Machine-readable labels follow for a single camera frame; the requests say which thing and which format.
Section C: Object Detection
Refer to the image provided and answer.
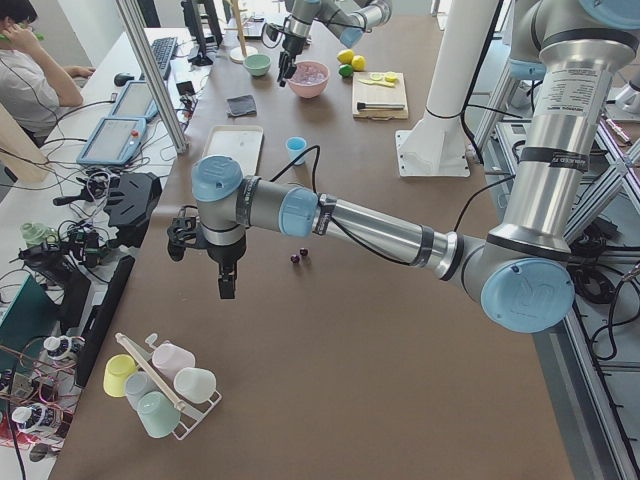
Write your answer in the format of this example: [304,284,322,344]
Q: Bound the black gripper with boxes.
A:
[206,238,246,299]
[277,33,305,87]

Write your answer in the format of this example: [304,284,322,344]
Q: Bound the clear ice cubes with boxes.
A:
[291,63,327,86]

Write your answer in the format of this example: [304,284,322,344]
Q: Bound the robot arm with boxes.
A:
[192,1,639,333]
[276,0,392,87]

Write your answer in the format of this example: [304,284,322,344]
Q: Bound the light blue cup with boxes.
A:
[285,136,307,166]

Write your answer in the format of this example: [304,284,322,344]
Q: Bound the pink cup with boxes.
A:
[151,342,196,382]

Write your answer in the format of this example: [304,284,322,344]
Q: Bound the white cup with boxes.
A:
[173,367,217,404]

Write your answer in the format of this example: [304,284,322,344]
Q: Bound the grey cup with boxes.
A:
[124,370,159,411]

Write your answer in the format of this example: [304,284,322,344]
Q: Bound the yellow cup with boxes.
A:
[103,354,137,398]

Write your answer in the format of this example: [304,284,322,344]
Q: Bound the green cup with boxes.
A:
[137,391,181,438]

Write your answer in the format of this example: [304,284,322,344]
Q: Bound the green bowl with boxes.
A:
[243,53,271,77]

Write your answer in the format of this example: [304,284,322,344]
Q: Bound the pink bowl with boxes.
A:
[287,60,330,99]

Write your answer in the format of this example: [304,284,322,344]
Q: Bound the wooden mug tree stand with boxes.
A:
[224,0,258,64]

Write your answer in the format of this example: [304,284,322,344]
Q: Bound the whole yellow lemon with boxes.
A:
[336,49,355,64]
[351,55,366,72]

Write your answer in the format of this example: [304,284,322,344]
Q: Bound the green lime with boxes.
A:
[338,64,353,78]

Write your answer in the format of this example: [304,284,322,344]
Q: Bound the grey folded cloth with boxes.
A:
[227,95,257,118]

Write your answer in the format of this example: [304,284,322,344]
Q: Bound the wooden cutting board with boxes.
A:
[352,72,409,120]

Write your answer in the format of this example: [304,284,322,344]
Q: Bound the steel muddler black tip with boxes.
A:
[356,102,405,110]

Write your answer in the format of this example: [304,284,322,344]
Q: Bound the cream rabbit tray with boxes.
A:
[201,125,264,175]

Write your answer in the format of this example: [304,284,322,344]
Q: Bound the yellow plastic knife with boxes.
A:
[357,78,396,88]

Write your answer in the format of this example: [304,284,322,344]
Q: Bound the black perforated device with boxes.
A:
[104,173,162,248]

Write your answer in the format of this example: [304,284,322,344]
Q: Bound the black keyboard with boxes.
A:
[151,37,178,80]

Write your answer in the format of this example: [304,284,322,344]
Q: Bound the blue teach pendant far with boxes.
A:
[110,80,158,120]

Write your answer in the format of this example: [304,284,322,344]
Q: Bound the blue teach pendant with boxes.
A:
[76,116,147,166]
[110,80,158,120]

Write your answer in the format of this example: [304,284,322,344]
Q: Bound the black computer mouse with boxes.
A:
[113,72,135,87]

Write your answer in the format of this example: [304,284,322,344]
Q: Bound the blue teach pendant near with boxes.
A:
[76,116,147,166]

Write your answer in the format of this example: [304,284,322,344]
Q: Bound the seated person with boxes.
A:
[1,1,95,143]

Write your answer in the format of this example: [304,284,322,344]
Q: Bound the wooden rack handle bar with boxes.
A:
[115,332,186,412]

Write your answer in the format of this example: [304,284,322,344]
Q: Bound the aluminium frame post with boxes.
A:
[115,0,188,154]

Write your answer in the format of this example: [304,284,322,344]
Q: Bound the white wire cup rack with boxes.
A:
[136,334,223,440]

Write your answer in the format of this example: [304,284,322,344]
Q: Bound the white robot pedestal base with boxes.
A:
[396,0,502,177]

